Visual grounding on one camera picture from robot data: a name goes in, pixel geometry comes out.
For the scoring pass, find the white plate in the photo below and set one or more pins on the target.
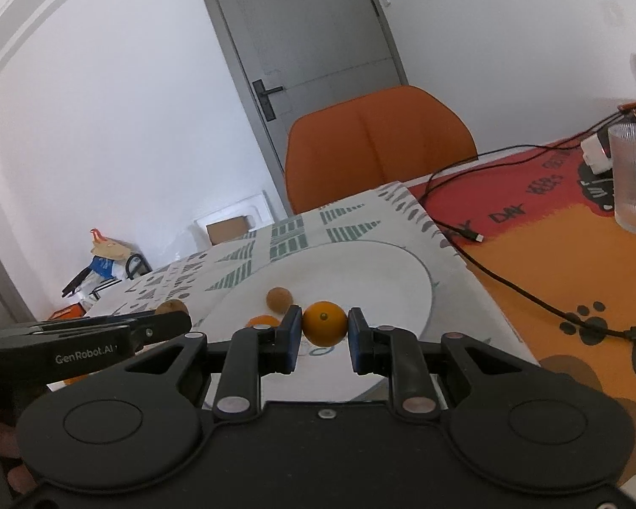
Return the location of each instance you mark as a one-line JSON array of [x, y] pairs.
[[360, 275]]

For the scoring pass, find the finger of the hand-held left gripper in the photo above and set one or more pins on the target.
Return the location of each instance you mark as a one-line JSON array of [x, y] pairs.
[[95, 322], [161, 326]]

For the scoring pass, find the brown paper bag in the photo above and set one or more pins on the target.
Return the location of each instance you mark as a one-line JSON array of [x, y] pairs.
[[108, 246]]

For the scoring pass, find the cardboard box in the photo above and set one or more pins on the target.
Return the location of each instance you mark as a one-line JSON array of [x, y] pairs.
[[227, 230]]

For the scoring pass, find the orange chair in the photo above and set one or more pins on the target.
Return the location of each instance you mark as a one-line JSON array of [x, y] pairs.
[[381, 143]]

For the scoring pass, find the small orange box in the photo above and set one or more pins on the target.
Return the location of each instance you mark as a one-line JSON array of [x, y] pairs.
[[66, 312]]

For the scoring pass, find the blue bag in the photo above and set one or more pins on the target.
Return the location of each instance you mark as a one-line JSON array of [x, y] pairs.
[[102, 266]]

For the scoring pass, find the brown kiwi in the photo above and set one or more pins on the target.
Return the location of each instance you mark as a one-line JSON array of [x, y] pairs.
[[171, 307], [278, 298]]

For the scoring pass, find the grey door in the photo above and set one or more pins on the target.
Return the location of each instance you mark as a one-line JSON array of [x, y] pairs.
[[307, 26]]

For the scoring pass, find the white charger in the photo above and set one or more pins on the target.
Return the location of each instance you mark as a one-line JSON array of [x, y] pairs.
[[593, 156]]

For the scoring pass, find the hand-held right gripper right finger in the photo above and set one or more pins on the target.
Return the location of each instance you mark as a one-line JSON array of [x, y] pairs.
[[358, 339]]

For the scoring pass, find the white green patterned placemat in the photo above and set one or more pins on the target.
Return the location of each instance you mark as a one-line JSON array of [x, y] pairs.
[[360, 212]]

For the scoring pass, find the orange red printed tablecloth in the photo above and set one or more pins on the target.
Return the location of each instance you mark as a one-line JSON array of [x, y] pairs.
[[551, 254]]

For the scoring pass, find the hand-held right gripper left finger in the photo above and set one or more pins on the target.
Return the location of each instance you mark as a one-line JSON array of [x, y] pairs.
[[290, 339]]

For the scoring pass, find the white foam box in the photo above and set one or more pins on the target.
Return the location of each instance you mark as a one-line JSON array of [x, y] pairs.
[[233, 205]]

